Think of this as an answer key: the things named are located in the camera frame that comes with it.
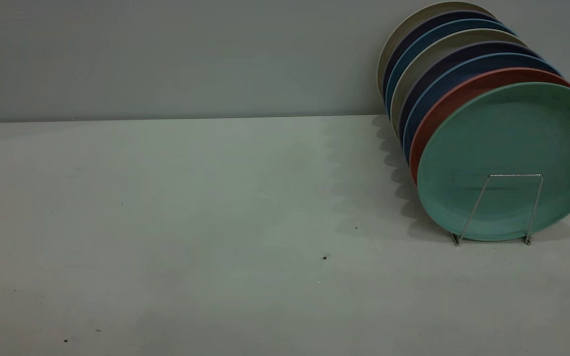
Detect green round plate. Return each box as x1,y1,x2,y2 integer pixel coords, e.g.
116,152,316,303
416,82,570,242

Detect beige round plate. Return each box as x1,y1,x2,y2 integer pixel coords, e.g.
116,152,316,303
377,1,498,102
390,28,530,139

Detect dark navy round plate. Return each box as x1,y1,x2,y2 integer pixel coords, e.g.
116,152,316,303
382,10,503,99

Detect teal blue round plate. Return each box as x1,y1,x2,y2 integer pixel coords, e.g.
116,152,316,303
385,18,518,117

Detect dark purple round plate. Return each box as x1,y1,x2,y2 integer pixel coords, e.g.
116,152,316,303
398,41,545,144

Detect pink round plate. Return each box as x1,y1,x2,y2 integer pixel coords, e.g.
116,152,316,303
409,67,570,186

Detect metal wire plate rack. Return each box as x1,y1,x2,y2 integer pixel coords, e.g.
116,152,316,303
451,173,544,246

